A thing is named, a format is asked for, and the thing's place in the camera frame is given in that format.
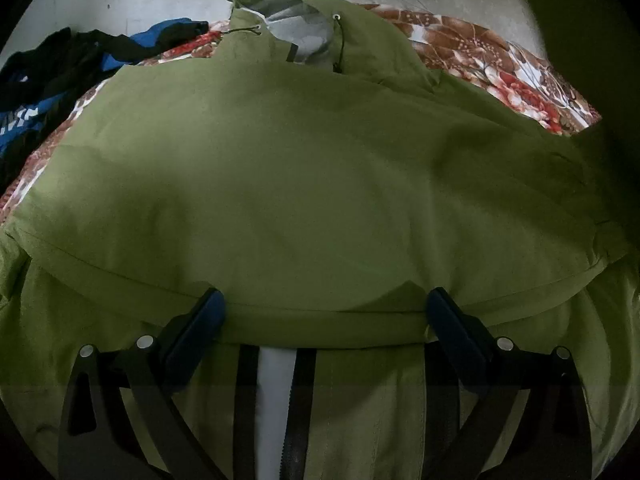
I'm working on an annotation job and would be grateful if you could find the floral printed blanket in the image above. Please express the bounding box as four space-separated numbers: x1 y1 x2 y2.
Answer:
0 2 603 226

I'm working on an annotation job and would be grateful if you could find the blue and black jacket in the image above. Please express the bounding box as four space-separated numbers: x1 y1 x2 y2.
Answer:
0 17 211 181

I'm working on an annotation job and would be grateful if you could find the green hooded jacket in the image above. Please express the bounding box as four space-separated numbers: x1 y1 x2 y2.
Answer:
0 0 640 480

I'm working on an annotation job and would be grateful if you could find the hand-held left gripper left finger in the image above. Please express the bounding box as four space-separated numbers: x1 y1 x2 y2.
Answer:
57 287 227 480

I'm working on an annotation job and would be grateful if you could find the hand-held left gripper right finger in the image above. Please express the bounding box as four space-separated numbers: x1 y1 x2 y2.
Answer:
426 287 593 480

